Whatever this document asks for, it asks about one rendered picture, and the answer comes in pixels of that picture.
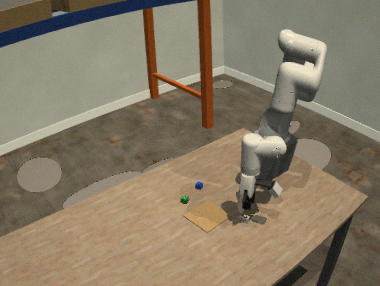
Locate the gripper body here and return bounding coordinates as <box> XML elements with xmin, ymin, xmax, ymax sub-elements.
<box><xmin>239</xmin><ymin>171</ymin><xmax>261</xmax><ymax>199</ymax></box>

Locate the tan flat mat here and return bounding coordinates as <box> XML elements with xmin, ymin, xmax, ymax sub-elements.
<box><xmin>183</xmin><ymin>200</ymin><xmax>232</xmax><ymax>232</ymax></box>

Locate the green die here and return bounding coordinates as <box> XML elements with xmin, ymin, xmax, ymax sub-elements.
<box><xmin>181</xmin><ymin>195</ymin><xmax>189</xmax><ymax>204</ymax></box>

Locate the white die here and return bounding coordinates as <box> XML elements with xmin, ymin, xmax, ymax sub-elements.
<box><xmin>242</xmin><ymin>214</ymin><xmax>250</xmax><ymax>223</ymax></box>

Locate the dark blue die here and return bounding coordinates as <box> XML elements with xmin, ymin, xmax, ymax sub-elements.
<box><xmin>195</xmin><ymin>181</ymin><xmax>203</xmax><ymax>190</ymax></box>

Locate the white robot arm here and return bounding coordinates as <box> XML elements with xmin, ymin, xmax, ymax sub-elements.
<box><xmin>241</xmin><ymin>29</ymin><xmax>327</xmax><ymax>175</ymax></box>

